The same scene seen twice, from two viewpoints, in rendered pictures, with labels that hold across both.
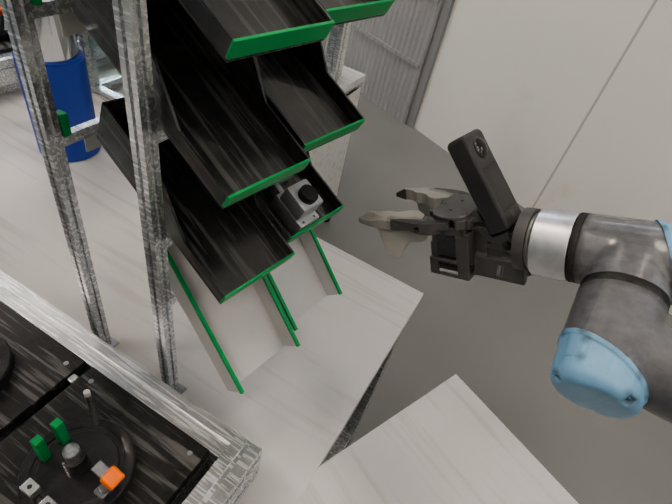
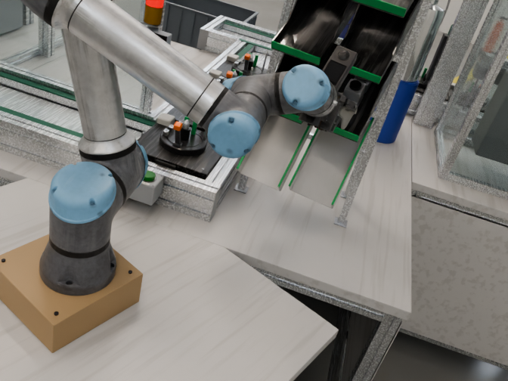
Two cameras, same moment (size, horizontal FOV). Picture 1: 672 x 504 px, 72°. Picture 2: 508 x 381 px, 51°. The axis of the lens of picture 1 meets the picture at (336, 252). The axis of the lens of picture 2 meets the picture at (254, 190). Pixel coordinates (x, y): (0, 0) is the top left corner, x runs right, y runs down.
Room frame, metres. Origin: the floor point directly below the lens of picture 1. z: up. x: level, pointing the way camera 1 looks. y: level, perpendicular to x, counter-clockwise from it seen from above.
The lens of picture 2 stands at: (0.14, -1.15, 1.74)
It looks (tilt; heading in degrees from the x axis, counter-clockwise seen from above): 32 degrees down; 77
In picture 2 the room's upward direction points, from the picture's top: 15 degrees clockwise
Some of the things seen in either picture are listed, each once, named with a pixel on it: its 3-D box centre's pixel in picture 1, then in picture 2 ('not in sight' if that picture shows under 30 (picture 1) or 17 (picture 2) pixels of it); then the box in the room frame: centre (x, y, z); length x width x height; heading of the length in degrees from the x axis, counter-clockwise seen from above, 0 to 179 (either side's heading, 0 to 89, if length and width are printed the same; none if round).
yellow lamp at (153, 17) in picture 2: not in sight; (153, 13); (0.08, 0.44, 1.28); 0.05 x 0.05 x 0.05
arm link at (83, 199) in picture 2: not in sight; (83, 204); (0.02, -0.29, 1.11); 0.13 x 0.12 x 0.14; 73
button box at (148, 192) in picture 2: not in sight; (122, 178); (0.06, 0.09, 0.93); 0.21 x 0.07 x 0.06; 160
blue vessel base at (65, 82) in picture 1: (60, 103); (388, 106); (1.06, 0.81, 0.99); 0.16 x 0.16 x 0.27
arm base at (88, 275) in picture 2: not in sight; (79, 251); (0.02, -0.30, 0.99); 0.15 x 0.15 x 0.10
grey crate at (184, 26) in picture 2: not in sight; (203, 22); (0.34, 2.40, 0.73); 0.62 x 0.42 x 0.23; 160
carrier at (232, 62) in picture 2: not in sight; (249, 63); (0.47, 0.96, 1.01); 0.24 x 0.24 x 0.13; 70
